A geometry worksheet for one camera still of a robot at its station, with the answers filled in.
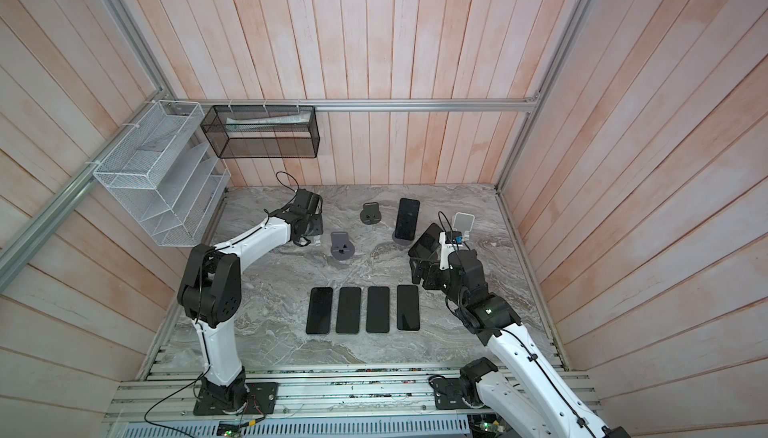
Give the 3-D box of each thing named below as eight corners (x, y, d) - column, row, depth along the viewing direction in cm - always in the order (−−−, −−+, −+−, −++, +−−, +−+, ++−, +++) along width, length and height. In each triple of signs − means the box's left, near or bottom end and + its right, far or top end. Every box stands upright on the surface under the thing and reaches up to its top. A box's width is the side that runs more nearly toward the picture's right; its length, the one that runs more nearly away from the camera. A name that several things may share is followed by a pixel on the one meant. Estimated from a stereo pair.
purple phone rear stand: (393, 244, 106) (395, 218, 95) (397, 223, 112) (399, 197, 101) (413, 247, 105) (417, 222, 94) (416, 226, 111) (420, 200, 100)
